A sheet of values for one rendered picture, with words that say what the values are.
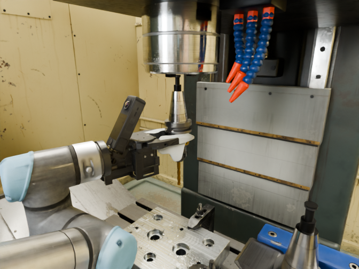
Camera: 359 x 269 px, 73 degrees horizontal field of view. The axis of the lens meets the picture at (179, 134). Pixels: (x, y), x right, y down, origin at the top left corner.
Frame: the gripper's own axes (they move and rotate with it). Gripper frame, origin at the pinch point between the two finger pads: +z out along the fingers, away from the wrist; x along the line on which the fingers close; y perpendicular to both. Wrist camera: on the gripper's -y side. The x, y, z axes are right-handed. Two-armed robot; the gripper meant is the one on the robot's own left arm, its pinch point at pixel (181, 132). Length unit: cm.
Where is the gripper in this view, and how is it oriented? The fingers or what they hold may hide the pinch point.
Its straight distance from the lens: 57.6
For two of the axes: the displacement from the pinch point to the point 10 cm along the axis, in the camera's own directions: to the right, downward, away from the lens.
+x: 5.7, 2.2, -7.9
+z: 8.2, -1.7, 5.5
